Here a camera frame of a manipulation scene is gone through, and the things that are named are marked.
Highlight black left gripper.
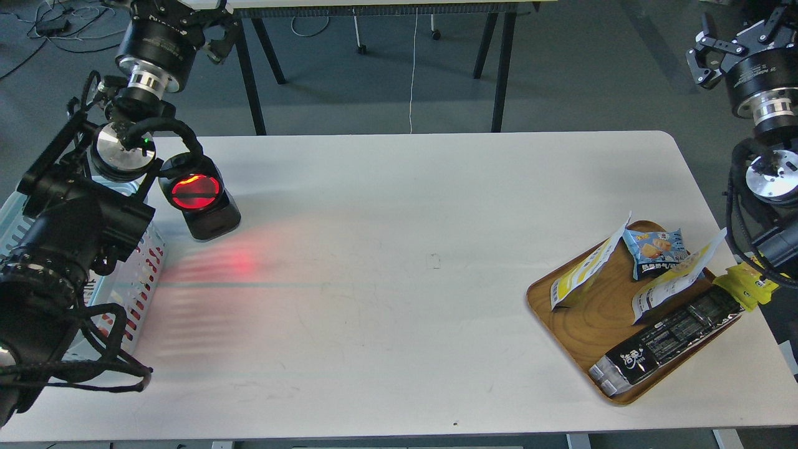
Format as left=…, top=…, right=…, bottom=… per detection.
left=116, top=1, right=243, bottom=94

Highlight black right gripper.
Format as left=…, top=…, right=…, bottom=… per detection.
left=686, top=1, right=797, bottom=119

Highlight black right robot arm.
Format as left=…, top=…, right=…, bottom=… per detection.
left=686, top=1, right=797, bottom=288

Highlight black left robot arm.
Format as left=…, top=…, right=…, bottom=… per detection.
left=2, top=1, right=242, bottom=424

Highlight blue snack packet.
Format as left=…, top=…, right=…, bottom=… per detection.
left=622, top=228, right=689, bottom=281

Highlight yellow cartoon snack packet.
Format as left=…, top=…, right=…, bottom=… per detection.
left=713, top=263, right=779, bottom=312

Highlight light blue plastic basket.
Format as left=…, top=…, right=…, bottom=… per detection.
left=2, top=176, right=165, bottom=360

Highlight long black snack package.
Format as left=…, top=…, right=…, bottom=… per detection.
left=588, top=286, right=744, bottom=396

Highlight black leg background table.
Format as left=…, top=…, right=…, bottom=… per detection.
left=224, top=0, right=542, bottom=135

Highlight black barcode scanner red window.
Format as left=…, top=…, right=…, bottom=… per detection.
left=159, top=153, right=241, bottom=241

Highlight round wooden tray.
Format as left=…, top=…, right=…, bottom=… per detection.
left=527, top=221, right=746, bottom=405

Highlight black floor cables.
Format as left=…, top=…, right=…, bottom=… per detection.
left=0, top=0, right=132, bottom=82

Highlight white hanging cable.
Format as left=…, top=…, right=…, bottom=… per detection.
left=408, top=12, right=418, bottom=134

